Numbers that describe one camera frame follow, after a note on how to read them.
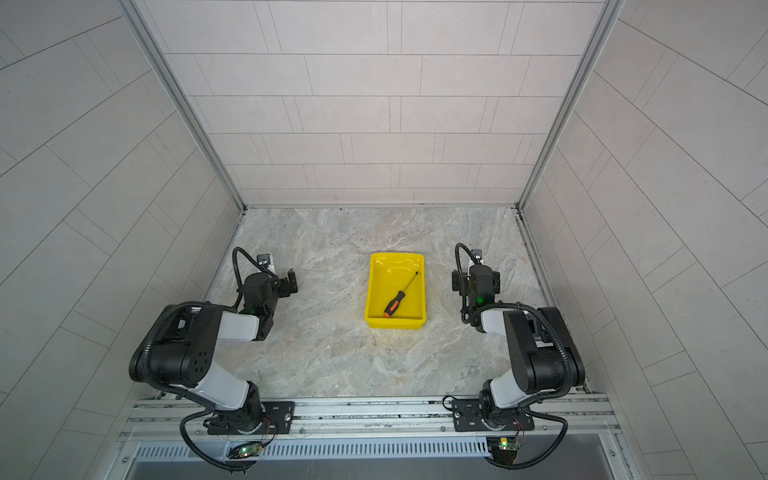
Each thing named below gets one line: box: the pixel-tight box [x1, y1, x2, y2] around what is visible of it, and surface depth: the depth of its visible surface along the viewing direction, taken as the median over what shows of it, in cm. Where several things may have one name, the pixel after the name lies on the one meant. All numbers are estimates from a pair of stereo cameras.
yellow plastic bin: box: [364, 253, 427, 330], surface depth 92 cm
